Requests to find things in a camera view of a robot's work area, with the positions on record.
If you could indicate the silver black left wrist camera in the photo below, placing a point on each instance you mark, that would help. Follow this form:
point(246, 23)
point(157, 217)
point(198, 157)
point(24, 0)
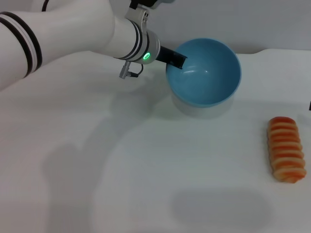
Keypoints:
point(150, 3)

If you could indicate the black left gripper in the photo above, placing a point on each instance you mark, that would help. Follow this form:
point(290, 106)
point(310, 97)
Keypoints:
point(165, 55)

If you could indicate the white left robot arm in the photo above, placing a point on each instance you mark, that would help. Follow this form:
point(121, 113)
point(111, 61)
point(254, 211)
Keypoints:
point(73, 31)

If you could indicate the orange striped bread loaf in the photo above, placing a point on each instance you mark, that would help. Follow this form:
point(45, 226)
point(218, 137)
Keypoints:
point(285, 150)

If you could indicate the blue bowl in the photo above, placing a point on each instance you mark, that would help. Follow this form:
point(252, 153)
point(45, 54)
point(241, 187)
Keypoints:
point(206, 80)

